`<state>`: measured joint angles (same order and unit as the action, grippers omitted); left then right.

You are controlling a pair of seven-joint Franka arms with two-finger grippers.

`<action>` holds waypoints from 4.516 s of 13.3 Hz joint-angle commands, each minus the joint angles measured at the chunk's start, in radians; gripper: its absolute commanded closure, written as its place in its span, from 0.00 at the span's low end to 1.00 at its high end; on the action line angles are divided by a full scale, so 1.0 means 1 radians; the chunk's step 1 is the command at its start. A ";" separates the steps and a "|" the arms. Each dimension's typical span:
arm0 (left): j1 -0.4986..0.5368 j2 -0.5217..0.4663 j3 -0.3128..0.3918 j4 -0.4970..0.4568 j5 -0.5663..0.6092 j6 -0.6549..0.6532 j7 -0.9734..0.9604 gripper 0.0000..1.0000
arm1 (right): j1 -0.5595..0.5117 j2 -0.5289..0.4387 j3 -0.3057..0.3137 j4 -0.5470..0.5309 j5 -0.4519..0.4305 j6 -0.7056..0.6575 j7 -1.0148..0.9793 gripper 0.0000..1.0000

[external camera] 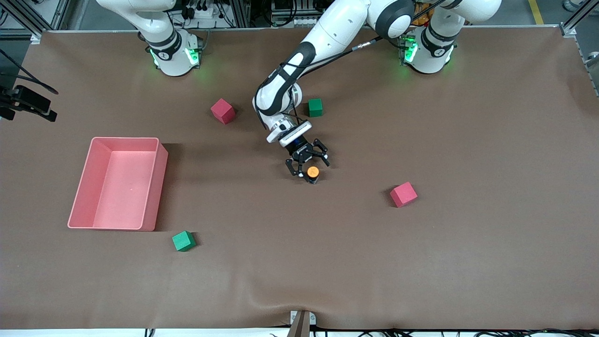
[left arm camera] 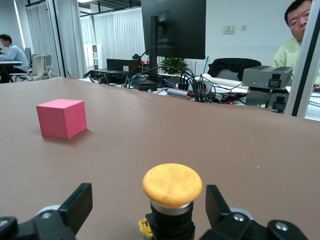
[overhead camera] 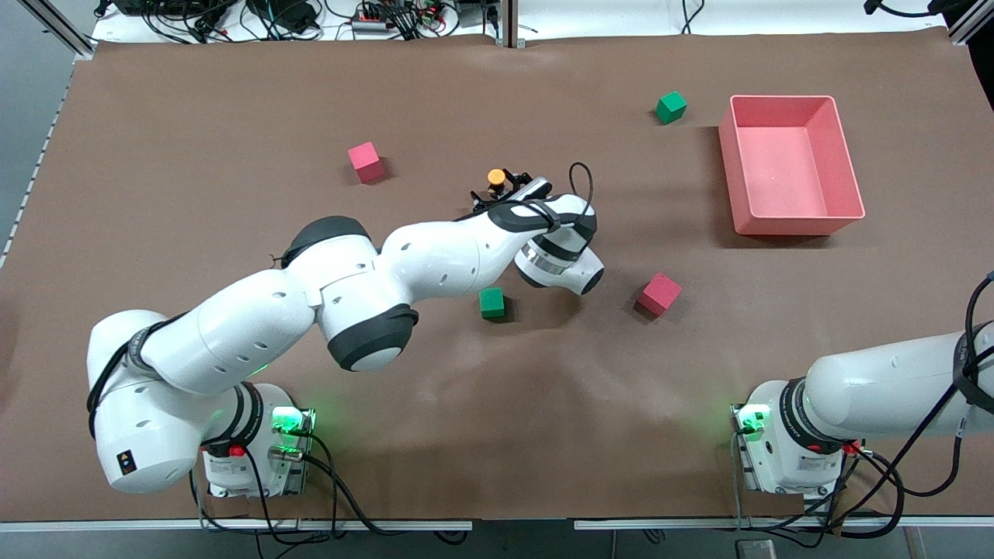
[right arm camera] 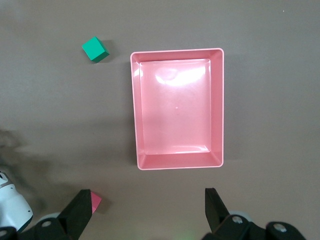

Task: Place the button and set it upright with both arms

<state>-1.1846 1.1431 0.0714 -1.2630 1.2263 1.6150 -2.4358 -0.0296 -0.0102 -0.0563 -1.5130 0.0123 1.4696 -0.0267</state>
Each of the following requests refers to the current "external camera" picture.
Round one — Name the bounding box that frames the aluminium frame post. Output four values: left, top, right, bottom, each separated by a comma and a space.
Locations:
225, 0, 251, 28

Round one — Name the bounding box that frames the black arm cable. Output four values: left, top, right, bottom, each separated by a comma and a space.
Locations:
255, 0, 445, 127
0, 48, 59, 94

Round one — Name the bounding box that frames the orange toy pile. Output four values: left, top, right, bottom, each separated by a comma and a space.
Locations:
412, 2, 432, 26

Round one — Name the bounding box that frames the brown table mat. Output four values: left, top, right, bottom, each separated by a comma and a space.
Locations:
0, 27, 599, 330

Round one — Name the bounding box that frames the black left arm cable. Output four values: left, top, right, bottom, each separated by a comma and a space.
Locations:
255, 0, 445, 127

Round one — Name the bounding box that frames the white socket strip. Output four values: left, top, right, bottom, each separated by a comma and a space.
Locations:
291, 17, 328, 28

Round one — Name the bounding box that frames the aluminium frame strut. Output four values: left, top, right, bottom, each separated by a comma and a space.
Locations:
0, 0, 71, 38

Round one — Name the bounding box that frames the pink plastic bin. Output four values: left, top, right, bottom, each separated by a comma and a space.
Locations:
67, 137, 169, 232

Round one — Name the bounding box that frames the brown metal pole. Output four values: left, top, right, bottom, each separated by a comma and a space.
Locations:
286, 312, 310, 337

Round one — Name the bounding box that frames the long black floor cable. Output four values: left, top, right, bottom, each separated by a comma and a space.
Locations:
269, 329, 599, 337

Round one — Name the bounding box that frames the aluminium frame corner rail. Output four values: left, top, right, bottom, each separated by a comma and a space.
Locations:
559, 0, 599, 98

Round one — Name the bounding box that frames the pink foam cube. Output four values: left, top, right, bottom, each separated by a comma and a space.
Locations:
389, 182, 418, 208
210, 98, 236, 125

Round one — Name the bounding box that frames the white power strip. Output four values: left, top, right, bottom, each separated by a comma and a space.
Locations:
186, 4, 217, 19

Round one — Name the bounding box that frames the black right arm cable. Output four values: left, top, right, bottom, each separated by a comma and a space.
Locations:
0, 48, 59, 94

